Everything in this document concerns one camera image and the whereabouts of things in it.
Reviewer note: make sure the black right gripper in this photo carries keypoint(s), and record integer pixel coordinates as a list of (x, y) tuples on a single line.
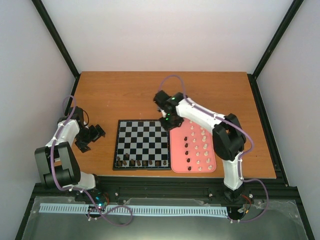
[(168, 127)]

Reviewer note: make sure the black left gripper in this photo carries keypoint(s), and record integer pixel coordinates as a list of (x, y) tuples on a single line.
[(97, 134)]

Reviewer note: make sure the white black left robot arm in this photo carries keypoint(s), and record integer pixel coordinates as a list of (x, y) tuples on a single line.
[(56, 163)]

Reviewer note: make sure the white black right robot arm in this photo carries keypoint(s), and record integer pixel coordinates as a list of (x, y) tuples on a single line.
[(228, 137)]

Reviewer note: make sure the black white chess board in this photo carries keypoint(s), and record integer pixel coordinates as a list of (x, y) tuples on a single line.
[(143, 140)]

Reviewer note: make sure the pink plastic tray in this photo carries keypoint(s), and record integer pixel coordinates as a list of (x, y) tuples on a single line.
[(194, 142)]

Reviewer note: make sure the black aluminium frame rail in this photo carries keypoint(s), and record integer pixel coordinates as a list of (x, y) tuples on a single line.
[(209, 190)]

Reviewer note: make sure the light blue cable duct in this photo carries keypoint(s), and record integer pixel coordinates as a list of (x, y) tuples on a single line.
[(136, 210)]

